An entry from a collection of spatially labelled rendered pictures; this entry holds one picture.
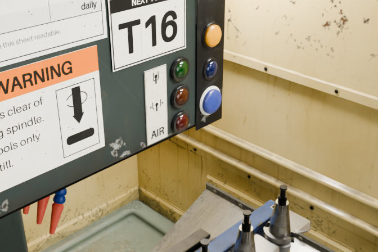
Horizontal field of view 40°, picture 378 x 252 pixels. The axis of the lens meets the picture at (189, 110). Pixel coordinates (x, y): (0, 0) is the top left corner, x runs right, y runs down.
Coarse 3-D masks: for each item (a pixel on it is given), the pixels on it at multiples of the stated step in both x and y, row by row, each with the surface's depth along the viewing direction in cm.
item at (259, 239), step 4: (256, 236) 103; (260, 236) 103; (256, 240) 102; (260, 240) 102; (264, 240) 102; (268, 240) 102; (256, 244) 101; (260, 244) 101; (264, 244) 101; (268, 244) 101; (272, 244) 101; (256, 248) 100; (260, 248) 100; (264, 248) 100; (268, 248) 100; (272, 248) 100; (276, 248) 100
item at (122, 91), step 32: (192, 0) 54; (192, 32) 56; (160, 64) 54; (192, 64) 57; (128, 96) 52; (192, 96) 59; (128, 128) 53; (96, 160) 52; (0, 192) 45; (32, 192) 47
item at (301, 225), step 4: (292, 212) 110; (292, 216) 109; (296, 216) 109; (300, 216) 109; (292, 220) 108; (296, 220) 108; (300, 220) 108; (304, 220) 108; (308, 220) 108; (292, 224) 107; (296, 224) 107; (300, 224) 107; (304, 224) 107; (308, 224) 107; (296, 228) 106; (300, 228) 106; (304, 228) 106; (308, 228) 106; (296, 232) 105; (300, 232) 105; (304, 232) 105
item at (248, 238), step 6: (240, 228) 94; (252, 228) 94; (240, 234) 94; (246, 234) 93; (252, 234) 94; (240, 240) 94; (246, 240) 93; (252, 240) 94; (240, 246) 94; (246, 246) 94; (252, 246) 94
